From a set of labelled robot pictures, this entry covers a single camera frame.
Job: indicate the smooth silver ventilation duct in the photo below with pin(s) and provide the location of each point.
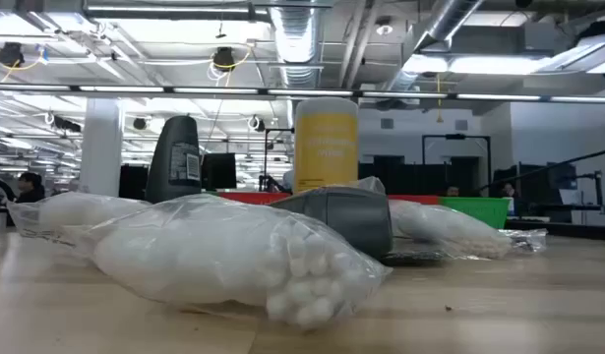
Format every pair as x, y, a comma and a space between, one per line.
449, 19

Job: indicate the white pillar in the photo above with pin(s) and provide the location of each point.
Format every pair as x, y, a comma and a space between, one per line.
100, 147

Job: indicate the person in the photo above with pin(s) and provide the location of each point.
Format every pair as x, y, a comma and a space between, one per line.
452, 191
508, 190
30, 189

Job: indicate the black metal frame stand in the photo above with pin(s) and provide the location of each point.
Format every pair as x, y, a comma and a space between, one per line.
265, 157
454, 136

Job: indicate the clear bag of black items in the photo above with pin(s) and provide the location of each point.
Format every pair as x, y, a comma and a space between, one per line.
415, 255

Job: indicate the clear bag of cotton swabs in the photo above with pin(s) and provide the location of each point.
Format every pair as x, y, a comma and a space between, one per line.
61, 211
444, 226

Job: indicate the black ceiling device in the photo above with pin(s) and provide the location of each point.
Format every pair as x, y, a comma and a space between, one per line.
9, 54
223, 58

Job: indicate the yellow disinfecting wipes canister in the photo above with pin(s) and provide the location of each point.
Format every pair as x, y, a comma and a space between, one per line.
326, 147

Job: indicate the black computer monitor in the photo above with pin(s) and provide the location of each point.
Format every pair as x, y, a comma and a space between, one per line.
219, 172
562, 176

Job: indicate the clear bag of cotton balls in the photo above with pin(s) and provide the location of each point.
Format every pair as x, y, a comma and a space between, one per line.
208, 255

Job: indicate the green plastic basket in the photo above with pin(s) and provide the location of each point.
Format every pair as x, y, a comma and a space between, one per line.
479, 209

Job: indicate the ribbed silver ventilation duct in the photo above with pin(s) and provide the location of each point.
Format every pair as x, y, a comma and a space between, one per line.
297, 44

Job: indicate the tall black cabinet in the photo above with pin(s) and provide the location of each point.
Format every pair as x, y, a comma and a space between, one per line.
133, 182

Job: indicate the long ceiling light bar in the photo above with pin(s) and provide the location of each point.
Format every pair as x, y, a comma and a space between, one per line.
120, 89

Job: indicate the dark grey deodorant stick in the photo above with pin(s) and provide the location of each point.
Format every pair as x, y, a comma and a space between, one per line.
169, 162
356, 216

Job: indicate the red plastic basket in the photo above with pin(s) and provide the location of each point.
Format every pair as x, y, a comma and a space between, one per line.
253, 197
420, 199

